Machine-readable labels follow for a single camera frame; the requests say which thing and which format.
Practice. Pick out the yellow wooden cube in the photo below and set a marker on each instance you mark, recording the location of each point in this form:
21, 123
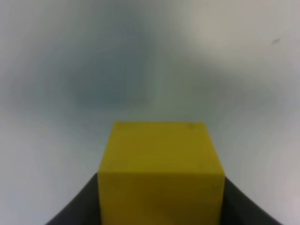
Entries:
160, 173

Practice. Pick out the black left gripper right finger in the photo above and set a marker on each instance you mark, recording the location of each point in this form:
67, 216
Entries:
238, 209

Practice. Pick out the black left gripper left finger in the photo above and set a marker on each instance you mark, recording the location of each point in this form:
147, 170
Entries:
84, 209

